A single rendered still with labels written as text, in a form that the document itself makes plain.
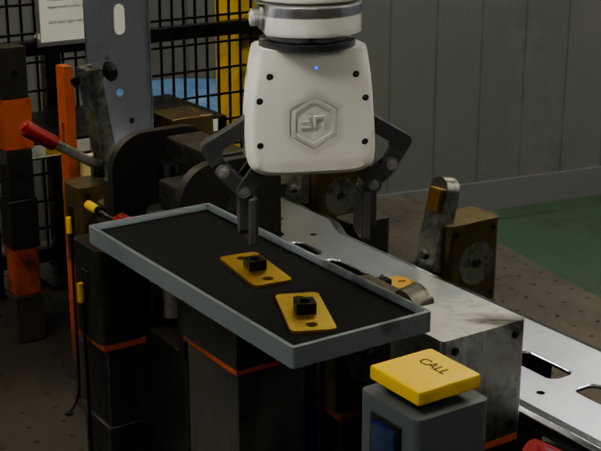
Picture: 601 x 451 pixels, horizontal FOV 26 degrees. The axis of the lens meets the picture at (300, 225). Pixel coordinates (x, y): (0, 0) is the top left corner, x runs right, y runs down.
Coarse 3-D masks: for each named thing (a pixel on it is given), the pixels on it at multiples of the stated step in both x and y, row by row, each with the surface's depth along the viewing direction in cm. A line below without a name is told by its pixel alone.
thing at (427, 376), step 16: (432, 352) 101; (384, 368) 98; (400, 368) 98; (416, 368) 98; (432, 368) 98; (448, 368) 98; (464, 368) 98; (384, 384) 97; (400, 384) 95; (416, 384) 95; (432, 384) 95; (448, 384) 95; (464, 384) 96; (416, 400) 94; (432, 400) 95
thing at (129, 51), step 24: (96, 0) 208; (120, 0) 210; (144, 0) 212; (96, 24) 209; (144, 24) 213; (96, 48) 210; (120, 48) 212; (144, 48) 215; (120, 72) 213; (144, 72) 216; (144, 96) 217; (120, 120) 215; (144, 120) 218
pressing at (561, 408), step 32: (288, 224) 183; (320, 224) 183; (320, 256) 170; (352, 256) 170; (384, 256) 170; (448, 288) 159; (544, 352) 140; (576, 352) 140; (544, 384) 133; (576, 384) 133; (544, 416) 125; (576, 416) 126; (576, 448) 121
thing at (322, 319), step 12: (276, 300) 110; (288, 300) 110; (300, 300) 108; (312, 300) 108; (288, 312) 108; (300, 312) 107; (312, 312) 107; (324, 312) 108; (288, 324) 105; (300, 324) 105; (312, 324) 106; (324, 324) 105
